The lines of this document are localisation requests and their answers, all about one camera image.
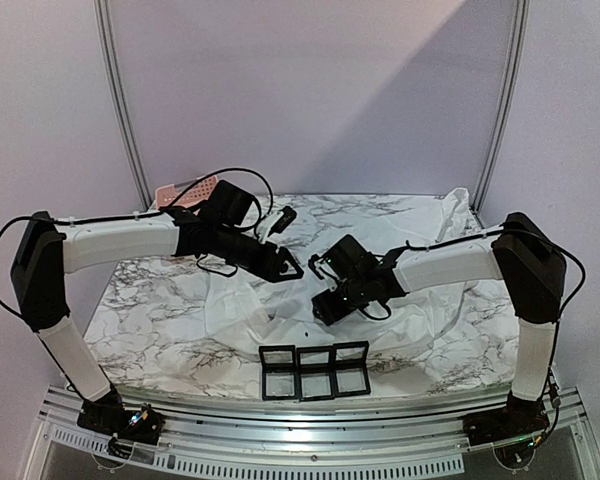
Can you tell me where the left black display case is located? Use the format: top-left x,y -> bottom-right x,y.
258,345 -> 300,401

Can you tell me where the aluminium front rail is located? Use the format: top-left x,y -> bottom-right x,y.
25,387 -> 600,479

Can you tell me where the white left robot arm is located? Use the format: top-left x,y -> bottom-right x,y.
10,180 -> 303,445

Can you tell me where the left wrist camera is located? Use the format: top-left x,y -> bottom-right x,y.
255,206 -> 297,244

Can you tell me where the pink plastic basket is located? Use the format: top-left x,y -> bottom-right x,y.
154,175 -> 218,209

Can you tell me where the right black display case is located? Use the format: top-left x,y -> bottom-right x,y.
333,341 -> 371,398

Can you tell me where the white button shirt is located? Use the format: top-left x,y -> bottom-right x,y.
204,187 -> 472,357

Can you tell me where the left aluminium frame post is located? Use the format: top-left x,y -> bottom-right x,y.
94,0 -> 152,208

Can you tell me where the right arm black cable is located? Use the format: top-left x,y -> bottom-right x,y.
354,227 -> 587,441

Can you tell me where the black display case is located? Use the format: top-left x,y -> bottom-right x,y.
333,341 -> 371,398
296,346 -> 335,402
258,345 -> 300,401

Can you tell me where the middle black display case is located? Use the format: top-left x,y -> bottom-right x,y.
296,346 -> 335,402

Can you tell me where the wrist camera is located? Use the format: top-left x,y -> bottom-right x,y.
255,206 -> 297,244
308,254 -> 339,291

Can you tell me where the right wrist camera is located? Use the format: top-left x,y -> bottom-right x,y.
308,254 -> 339,291

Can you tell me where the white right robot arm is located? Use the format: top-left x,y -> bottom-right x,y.
308,212 -> 567,450

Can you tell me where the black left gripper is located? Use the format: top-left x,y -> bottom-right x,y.
212,224 -> 304,282

